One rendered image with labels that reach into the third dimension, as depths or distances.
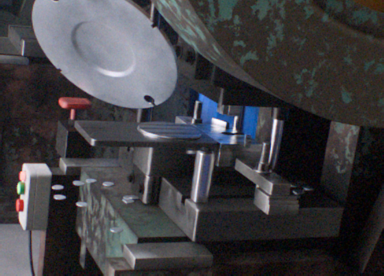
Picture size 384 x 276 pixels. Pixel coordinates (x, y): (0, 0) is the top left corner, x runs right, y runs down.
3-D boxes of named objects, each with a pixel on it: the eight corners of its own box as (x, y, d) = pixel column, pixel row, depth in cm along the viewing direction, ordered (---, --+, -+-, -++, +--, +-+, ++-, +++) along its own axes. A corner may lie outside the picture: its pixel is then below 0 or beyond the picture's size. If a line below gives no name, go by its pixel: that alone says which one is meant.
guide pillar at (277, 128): (268, 169, 148) (280, 99, 144) (262, 166, 150) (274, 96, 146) (278, 169, 149) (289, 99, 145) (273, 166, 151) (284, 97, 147)
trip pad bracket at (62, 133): (60, 209, 172) (68, 125, 167) (51, 195, 181) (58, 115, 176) (86, 209, 174) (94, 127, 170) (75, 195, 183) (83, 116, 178)
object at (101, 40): (108, 122, 150) (110, 119, 151) (209, 87, 130) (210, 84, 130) (4, 15, 139) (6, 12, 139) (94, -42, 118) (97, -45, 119)
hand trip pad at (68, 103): (60, 134, 171) (64, 102, 169) (55, 128, 176) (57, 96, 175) (90, 136, 174) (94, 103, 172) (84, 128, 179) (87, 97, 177)
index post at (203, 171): (195, 202, 132) (202, 150, 130) (188, 197, 135) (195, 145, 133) (209, 202, 133) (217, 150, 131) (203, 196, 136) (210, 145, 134)
